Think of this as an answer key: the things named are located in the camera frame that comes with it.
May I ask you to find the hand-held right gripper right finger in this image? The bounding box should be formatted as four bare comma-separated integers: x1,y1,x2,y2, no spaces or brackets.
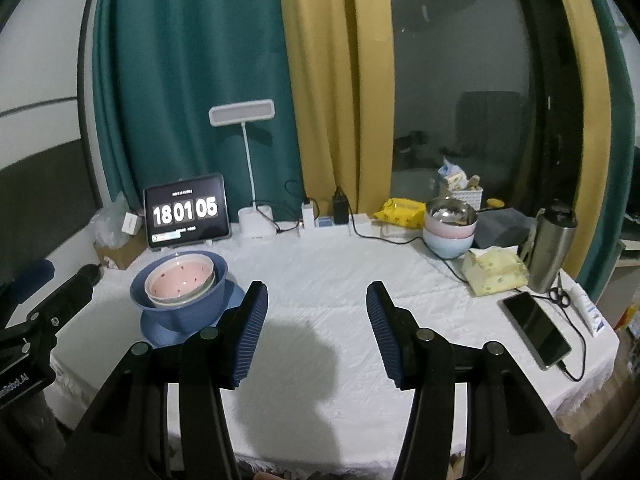
366,281,583,480

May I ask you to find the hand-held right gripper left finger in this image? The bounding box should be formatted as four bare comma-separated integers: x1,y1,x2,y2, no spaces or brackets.
55,281,271,480

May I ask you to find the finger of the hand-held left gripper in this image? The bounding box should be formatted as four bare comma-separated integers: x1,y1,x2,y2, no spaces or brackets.
10,259,55,306
27,263,102,342

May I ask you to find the dark blue bowl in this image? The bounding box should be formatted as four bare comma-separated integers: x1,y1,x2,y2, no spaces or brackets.
130,252,230,333

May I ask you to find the cream bowl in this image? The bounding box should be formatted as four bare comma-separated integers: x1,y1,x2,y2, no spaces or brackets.
150,265,218,309

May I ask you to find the dotted pink bowl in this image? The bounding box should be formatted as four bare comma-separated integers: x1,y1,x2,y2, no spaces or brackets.
145,255,216,303

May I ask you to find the light blue plate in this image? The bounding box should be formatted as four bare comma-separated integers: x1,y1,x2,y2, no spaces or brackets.
140,280,247,350

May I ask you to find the cardboard box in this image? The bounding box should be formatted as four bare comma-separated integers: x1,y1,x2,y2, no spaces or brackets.
94,230,148,271

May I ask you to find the clear plastic bag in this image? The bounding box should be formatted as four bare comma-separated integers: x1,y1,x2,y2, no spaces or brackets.
90,192,133,251

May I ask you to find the white desk lamp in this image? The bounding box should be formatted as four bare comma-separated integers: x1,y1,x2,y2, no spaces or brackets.
209,98,277,246

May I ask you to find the pale blue bowl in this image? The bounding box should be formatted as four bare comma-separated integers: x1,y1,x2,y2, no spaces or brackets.
424,232,476,260

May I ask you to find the white power strip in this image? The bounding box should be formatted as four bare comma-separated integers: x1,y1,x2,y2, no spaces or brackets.
297,215,373,236

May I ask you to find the clear tablet stand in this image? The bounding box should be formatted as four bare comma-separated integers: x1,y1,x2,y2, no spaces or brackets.
162,239,216,252

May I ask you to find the yellow packet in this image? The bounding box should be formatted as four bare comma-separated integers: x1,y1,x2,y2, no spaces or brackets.
374,197,428,231

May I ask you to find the plain pink bowl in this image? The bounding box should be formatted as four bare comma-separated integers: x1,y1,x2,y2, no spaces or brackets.
424,215,478,241

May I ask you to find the yellow crumpled cloth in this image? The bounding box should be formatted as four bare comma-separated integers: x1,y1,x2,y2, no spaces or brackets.
462,246,530,297

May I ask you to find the black tablet with clock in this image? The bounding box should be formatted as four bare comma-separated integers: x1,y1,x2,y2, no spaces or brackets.
143,173,233,252

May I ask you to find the steel bowl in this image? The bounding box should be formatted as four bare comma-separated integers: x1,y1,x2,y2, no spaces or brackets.
425,199,478,226

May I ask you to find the black smartphone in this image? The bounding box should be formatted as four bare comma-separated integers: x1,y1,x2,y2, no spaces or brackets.
501,291,572,371

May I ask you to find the white basket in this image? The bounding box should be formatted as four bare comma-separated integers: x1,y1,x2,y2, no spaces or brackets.
447,187,485,211

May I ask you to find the dark grey cloth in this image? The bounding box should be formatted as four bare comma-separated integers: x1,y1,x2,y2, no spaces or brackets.
472,207,538,250

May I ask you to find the blue and white snack packet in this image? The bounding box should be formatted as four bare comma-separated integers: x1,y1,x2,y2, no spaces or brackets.
440,158,468,191

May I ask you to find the steel tumbler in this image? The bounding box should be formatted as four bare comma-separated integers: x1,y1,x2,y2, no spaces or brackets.
520,205,578,293

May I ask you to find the white tube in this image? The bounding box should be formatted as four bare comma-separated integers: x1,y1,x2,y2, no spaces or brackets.
572,282,608,336

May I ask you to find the yellow curtain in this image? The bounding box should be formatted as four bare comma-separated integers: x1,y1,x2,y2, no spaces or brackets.
547,0,608,281
277,0,396,211

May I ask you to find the teal curtain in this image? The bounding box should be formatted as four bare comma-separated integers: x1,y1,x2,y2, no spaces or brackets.
580,0,640,301
92,0,306,211

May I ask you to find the black lamp cable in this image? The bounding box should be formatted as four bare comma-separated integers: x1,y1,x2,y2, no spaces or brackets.
255,202,301,235

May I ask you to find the black window frame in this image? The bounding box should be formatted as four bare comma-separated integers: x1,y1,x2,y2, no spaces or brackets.
505,0,588,241

